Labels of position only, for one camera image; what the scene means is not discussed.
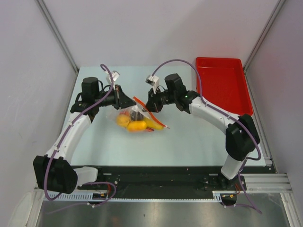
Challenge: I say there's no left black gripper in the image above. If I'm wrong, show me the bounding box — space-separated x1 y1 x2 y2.
94 85 136 110

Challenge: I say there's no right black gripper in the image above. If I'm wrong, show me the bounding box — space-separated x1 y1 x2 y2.
143 87 177 113

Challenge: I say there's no clear zip top bag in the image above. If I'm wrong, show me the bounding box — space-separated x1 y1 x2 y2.
107 96 169 133

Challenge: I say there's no yellow fake corn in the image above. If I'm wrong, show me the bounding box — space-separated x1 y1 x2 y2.
143 118 165 130

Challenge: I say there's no orange fake mango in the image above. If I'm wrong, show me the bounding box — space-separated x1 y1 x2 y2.
126 121 147 132

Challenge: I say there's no red fake chili pepper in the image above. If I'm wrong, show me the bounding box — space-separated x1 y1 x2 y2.
145 127 154 132

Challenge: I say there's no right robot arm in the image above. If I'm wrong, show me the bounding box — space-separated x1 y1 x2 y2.
145 73 260 190

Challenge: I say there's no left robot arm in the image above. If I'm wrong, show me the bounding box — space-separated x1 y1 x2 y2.
33 77 136 194

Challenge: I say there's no dark fake food piece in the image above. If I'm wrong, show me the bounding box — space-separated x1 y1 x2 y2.
129 110 144 122

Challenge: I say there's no red plastic bin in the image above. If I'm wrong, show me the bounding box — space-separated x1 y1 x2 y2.
196 57 253 116

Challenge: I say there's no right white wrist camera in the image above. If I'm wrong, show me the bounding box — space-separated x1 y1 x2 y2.
145 75 159 94

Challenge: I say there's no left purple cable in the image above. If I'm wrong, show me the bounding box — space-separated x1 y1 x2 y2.
44 63 119 209

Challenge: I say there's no purple cable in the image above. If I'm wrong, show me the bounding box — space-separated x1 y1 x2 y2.
44 63 119 209
153 59 262 215

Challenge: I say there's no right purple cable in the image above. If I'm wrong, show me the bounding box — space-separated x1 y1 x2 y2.
153 59 262 215

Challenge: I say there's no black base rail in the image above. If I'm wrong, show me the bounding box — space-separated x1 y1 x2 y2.
78 166 246 199

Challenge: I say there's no left aluminium frame post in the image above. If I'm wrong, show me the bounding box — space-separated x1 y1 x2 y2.
35 0 80 75

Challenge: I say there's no aluminium frame post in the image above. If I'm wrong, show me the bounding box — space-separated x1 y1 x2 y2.
35 0 80 75
243 0 287 73

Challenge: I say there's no white cable duct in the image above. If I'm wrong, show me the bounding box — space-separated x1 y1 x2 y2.
55 192 236 203

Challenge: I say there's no right aluminium frame post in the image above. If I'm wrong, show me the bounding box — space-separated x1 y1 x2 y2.
243 0 287 73

